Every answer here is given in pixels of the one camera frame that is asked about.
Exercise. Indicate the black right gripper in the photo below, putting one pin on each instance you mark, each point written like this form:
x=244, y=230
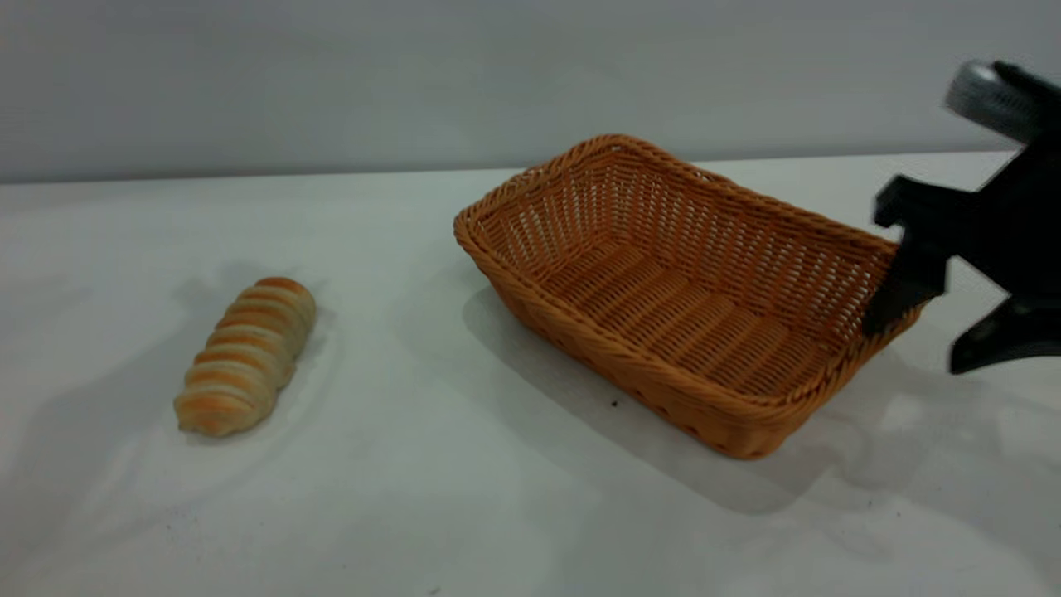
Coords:
x=1011, y=224

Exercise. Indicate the orange woven wicker basket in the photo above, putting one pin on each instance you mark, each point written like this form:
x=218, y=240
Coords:
x=663, y=290

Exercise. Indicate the striped spiral bread roll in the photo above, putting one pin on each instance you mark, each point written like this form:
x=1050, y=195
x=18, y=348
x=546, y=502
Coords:
x=244, y=356

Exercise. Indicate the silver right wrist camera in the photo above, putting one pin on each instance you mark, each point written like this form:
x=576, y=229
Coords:
x=982, y=99

